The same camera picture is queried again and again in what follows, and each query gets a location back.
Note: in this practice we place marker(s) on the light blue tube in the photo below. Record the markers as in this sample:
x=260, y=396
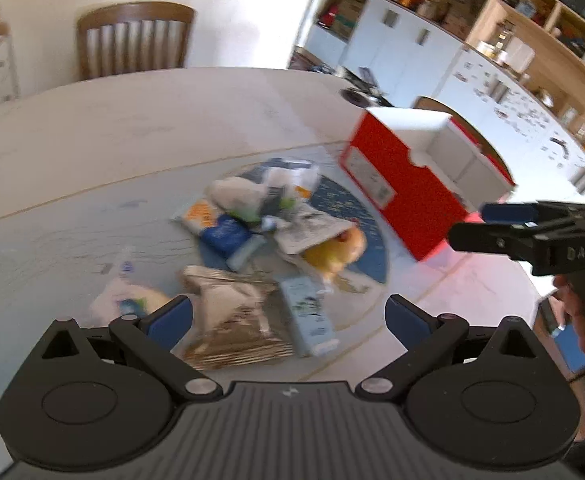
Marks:
x=245, y=254

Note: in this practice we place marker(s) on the dark small packet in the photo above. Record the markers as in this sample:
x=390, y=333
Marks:
x=274, y=197

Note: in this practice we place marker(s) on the white round desktop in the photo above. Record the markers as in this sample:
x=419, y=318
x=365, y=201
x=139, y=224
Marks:
x=122, y=125

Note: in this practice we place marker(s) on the white crumpled packet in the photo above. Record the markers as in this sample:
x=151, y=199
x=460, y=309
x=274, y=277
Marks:
x=235, y=192

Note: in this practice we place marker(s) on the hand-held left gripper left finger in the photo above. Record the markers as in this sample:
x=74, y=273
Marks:
x=172, y=321

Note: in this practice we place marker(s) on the blue cracker packet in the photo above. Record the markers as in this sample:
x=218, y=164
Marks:
x=212, y=227

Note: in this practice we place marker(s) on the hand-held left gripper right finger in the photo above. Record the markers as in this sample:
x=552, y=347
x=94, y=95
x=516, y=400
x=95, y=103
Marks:
x=406, y=321

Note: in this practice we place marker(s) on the yellow soft toy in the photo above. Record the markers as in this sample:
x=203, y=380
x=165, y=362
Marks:
x=332, y=255

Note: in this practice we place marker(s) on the white cabinet row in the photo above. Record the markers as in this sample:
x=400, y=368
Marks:
x=407, y=60

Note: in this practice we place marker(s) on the light blue small carton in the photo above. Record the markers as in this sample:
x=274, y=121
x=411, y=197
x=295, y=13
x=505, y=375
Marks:
x=307, y=320

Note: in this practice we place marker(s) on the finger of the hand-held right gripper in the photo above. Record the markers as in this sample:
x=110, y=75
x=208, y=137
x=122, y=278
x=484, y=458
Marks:
x=487, y=237
x=502, y=212

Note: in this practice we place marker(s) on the red cardboard box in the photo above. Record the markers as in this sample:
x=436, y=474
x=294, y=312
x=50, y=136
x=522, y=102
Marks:
x=397, y=175

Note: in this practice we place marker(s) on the person's right hand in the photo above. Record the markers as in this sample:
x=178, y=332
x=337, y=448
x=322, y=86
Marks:
x=584, y=330

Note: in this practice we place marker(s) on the round blue mat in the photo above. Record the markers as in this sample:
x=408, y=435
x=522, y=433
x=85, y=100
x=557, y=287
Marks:
x=342, y=200

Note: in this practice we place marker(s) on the blue white packet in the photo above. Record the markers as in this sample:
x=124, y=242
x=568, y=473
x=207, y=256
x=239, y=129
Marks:
x=292, y=170

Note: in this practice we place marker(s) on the white soft packet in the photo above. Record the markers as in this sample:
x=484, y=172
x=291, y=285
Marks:
x=122, y=295

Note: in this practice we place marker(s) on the dark grey phone stand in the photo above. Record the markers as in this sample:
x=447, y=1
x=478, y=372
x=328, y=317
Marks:
x=360, y=96

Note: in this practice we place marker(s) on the wooden wall shelving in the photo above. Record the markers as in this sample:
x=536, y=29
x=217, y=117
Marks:
x=547, y=55

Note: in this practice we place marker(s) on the wooden slat-back chair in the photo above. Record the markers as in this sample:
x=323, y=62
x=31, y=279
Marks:
x=430, y=102
x=135, y=15

